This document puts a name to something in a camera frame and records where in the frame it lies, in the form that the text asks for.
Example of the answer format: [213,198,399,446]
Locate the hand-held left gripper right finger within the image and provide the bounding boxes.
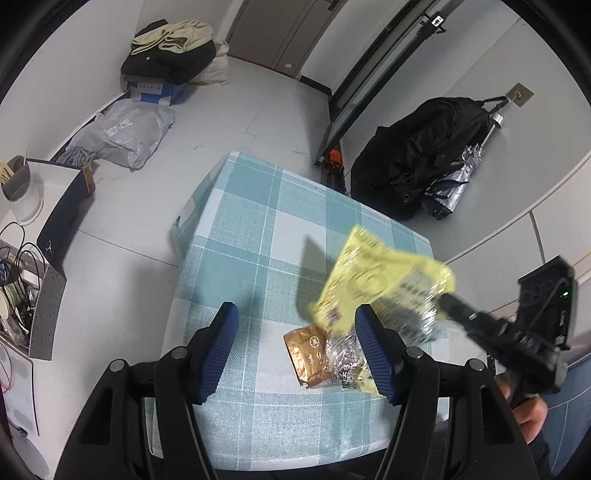
[355,305,539,480]

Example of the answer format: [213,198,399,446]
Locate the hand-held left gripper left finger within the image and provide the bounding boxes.
[55,302,240,480]

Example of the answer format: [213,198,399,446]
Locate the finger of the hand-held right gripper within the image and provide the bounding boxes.
[436,293,509,354]

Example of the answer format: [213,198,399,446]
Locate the silver-lined yellow wrapper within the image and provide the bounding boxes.
[323,330,386,398]

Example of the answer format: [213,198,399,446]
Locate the brown snack packet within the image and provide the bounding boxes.
[283,323,334,390]

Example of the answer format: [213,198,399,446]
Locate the yellow snack packet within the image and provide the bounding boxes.
[309,225,456,343]

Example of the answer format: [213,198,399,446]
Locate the person's right forearm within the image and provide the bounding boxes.
[526,428,553,480]

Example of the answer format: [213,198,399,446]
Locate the person's right hand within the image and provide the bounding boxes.
[498,376,550,441]

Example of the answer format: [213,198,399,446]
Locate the blue container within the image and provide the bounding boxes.
[540,354,591,464]

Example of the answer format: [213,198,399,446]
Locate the teal checked cloth table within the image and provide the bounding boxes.
[145,151,451,472]

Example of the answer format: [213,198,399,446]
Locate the silver folded umbrella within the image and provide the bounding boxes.
[422,115,505,221]

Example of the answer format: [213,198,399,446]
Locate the black backpack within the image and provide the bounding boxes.
[350,97,491,221]

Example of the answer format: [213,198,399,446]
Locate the grey felt box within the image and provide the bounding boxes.
[28,265,66,361]

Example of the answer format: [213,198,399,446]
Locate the orange black tool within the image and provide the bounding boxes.
[322,148,345,175]

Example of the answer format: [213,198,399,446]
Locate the white board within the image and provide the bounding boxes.
[0,340,41,438]

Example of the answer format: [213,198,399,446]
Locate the navy shopping bag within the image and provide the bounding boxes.
[25,158,96,274]

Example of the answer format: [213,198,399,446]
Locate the grey plastic mailer bag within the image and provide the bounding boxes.
[58,99,177,172]

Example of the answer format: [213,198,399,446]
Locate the white grey cup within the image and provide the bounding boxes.
[0,154,45,225]

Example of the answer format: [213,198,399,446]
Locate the blue white cardboard box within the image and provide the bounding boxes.
[124,76,188,108]

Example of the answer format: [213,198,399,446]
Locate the white cloth bag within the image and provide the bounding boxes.
[191,39,230,88]

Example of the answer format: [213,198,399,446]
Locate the black clothing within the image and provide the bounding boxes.
[121,38,218,85]

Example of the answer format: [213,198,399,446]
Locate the beige clothing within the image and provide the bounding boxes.
[131,18,214,55]

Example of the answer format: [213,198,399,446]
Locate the grey cabinet door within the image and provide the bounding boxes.
[225,0,334,78]

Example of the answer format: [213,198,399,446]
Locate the black cables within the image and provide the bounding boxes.
[0,220,48,288]

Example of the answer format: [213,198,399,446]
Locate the metal wall hook plate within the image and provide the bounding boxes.
[505,83,535,110]

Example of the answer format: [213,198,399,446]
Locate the black sliding door frame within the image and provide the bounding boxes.
[313,0,450,168]

